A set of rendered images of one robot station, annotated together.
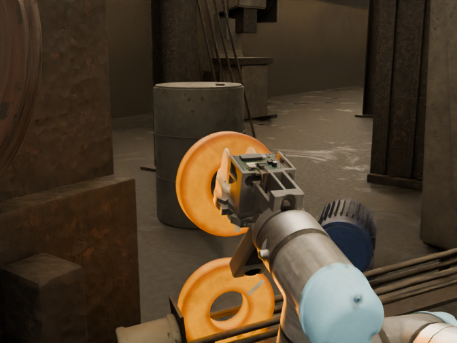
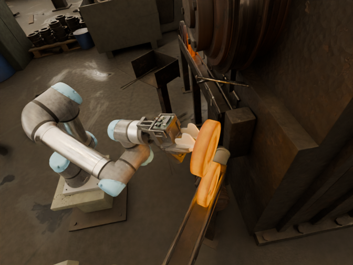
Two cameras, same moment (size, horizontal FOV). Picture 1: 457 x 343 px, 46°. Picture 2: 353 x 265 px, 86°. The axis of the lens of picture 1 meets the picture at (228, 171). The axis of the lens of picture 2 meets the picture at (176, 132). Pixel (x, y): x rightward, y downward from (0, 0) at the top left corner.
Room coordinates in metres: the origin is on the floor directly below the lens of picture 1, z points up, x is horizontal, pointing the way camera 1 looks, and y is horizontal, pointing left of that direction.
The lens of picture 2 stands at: (0.97, -0.24, 1.32)
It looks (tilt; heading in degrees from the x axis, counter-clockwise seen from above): 47 degrees down; 144
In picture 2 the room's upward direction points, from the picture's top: 11 degrees counter-clockwise
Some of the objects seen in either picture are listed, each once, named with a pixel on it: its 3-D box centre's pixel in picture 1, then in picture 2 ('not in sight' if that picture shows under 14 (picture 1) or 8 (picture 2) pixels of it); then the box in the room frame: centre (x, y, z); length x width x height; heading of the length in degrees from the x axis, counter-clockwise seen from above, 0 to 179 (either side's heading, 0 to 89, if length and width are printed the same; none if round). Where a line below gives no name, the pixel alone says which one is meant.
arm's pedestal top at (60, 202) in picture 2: not in sight; (83, 181); (0.02, -0.35, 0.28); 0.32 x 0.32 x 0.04; 53
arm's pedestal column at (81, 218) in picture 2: not in sight; (94, 191); (0.02, -0.35, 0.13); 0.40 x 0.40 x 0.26; 53
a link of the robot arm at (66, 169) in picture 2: not in sight; (65, 162); (0.03, -0.34, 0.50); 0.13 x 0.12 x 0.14; 106
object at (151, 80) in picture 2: not in sight; (163, 102); (-0.06, 0.45, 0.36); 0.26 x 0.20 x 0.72; 179
